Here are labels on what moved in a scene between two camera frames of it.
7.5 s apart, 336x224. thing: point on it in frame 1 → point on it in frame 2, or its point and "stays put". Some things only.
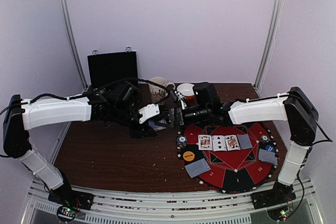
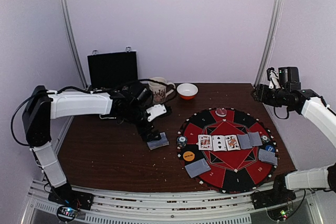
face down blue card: [244, 141] stays put
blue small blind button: [270, 148] stays put
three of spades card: [219, 143] stays put
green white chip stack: [265, 139] stays put
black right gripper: [178, 117] → [259, 93]
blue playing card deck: [156, 127] → [160, 143]
